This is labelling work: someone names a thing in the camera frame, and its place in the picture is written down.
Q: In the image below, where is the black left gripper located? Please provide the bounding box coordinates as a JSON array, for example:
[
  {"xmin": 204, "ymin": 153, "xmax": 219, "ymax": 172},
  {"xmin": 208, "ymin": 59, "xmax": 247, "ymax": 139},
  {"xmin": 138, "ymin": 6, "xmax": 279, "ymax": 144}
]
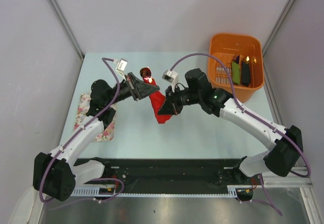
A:
[{"xmin": 106, "ymin": 72, "xmax": 159, "ymax": 106}]

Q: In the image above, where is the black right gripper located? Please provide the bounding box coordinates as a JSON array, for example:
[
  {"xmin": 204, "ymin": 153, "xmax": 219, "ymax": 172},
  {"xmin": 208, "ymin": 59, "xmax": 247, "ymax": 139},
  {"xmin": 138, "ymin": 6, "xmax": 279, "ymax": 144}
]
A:
[{"xmin": 158, "ymin": 84, "xmax": 201, "ymax": 116}]

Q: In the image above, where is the red paper napkin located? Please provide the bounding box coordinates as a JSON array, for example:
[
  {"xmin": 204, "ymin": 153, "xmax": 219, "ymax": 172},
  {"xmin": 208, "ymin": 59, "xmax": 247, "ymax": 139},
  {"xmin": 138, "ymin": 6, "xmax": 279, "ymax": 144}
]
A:
[{"xmin": 149, "ymin": 91, "xmax": 172, "ymax": 124}]

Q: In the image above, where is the rainbow iridescent spoon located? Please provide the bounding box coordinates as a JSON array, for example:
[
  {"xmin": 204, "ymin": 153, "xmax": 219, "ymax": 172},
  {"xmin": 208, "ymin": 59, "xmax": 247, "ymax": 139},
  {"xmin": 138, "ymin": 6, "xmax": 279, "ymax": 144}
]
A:
[{"xmin": 140, "ymin": 67, "xmax": 152, "ymax": 83}]

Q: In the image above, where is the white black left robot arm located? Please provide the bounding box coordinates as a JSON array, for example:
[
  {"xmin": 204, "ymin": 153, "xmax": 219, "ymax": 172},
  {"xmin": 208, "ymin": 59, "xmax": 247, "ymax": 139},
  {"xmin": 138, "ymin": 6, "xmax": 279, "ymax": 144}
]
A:
[{"xmin": 33, "ymin": 72, "xmax": 160, "ymax": 201}]

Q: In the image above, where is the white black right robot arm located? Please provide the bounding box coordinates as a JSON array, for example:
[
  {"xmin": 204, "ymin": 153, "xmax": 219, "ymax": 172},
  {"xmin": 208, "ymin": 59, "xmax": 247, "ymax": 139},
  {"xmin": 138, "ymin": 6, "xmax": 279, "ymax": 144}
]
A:
[{"xmin": 158, "ymin": 68, "xmax": 303, "ymax": 184}]

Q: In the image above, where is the black napkin roll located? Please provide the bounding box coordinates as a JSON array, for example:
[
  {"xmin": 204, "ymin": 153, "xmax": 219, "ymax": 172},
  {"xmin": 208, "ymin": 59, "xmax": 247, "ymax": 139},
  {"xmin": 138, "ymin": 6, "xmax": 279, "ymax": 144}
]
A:
[{"xmin": 241, "ymin": 61, "xmax": 251, "ymax": 87}]

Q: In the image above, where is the floral patterned tray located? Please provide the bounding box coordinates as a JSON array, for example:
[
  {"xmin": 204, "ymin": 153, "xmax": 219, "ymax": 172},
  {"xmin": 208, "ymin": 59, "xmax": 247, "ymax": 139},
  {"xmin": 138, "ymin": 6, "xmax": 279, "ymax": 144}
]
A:
[{"xmin": 73, "ymin": 92, "xmax": 117, "ymax": 143}]

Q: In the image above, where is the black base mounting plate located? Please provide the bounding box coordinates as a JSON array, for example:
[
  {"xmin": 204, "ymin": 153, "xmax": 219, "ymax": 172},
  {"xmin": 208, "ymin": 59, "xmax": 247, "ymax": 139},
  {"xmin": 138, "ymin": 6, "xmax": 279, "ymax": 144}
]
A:
[{"xmin": 91, "ymin": 159, "xmax": 260, "ymax": 195}]

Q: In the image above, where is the orange plastic basket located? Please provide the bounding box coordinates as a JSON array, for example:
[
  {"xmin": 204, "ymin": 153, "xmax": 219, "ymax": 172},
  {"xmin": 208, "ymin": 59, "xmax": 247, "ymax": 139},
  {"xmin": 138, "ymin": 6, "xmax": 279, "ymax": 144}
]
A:
[{"xmin": 207, "ymin": 33, "xmax": 264, "ymax": 103}]

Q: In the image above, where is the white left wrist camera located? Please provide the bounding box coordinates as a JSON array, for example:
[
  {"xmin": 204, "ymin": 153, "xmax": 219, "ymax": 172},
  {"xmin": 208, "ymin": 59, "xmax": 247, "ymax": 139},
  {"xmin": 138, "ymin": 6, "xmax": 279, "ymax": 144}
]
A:
[{"xmin": 113, "ymin": 58, "xmax": 128, "ymax": 77}]

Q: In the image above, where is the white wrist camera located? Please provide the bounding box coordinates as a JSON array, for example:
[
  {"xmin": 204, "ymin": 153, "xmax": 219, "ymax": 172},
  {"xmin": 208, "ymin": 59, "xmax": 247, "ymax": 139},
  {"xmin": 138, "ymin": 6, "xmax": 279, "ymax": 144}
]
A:
[
  {"xmin": 113, "ymin": 58, "xmax": 128, "ymax": 77},
  {"xmin": 162, "ymin": 70, "xmax": 179, "ymax": 92}
]

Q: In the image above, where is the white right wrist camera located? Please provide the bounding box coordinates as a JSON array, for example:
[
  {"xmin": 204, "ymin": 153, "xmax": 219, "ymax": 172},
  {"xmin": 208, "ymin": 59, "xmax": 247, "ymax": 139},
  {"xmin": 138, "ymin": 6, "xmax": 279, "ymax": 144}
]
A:
[{"xmin": 162, "ymin": 70, "xmax": 179, "ymax": 92}]

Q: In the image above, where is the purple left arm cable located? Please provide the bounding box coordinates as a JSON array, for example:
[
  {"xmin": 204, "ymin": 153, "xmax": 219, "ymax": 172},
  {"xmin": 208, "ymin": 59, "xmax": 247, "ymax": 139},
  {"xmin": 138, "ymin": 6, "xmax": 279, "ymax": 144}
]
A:
[{"xmin": 37, "ymin": 57, "xmax": 126, "ymax": 211}]

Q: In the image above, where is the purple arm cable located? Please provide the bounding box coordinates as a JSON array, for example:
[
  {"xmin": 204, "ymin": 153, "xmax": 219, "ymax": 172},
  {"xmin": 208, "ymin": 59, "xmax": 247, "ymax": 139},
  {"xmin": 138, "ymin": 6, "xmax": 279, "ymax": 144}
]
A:
[
  {"xmin": 37, "ymin": 57, "xmax": 126, "ymax": 211},
  {"xmin": 169, "ymin": 53, "xmax": 312, "ymax": 216}
]

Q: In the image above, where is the white slotted cable duct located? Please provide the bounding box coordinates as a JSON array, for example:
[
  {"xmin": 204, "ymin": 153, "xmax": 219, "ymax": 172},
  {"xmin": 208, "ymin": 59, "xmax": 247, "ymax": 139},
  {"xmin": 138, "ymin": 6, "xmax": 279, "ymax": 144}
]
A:
[{"xmin": 71, "ymin": 186, "xmax": 100, "ymax": 196}]

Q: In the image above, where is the aluminium frame rail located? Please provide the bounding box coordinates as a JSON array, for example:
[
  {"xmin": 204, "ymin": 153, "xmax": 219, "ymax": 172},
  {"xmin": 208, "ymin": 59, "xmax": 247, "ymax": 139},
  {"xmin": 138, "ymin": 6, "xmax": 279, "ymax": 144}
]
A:
[{"xmin": 262, "ymin": 172, "xmax": 312, "ymax": 188}]

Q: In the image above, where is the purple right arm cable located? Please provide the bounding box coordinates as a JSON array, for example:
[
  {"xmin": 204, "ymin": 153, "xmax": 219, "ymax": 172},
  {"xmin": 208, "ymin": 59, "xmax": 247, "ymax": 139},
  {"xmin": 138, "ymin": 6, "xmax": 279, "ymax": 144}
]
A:
[{"xmin": 169, "ymin": 53, "xmax": 312, "ymax": 216}]

